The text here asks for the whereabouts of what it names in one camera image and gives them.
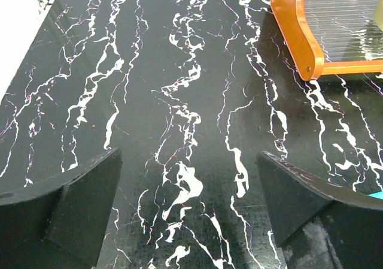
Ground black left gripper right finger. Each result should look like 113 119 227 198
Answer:
256 152 382 268

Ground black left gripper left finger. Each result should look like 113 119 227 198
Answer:
1 148 122 268

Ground orange wooden shelf rack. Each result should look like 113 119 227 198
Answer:
270 0 382 81

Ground pale yellow mug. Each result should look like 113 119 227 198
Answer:
373 0 383 31

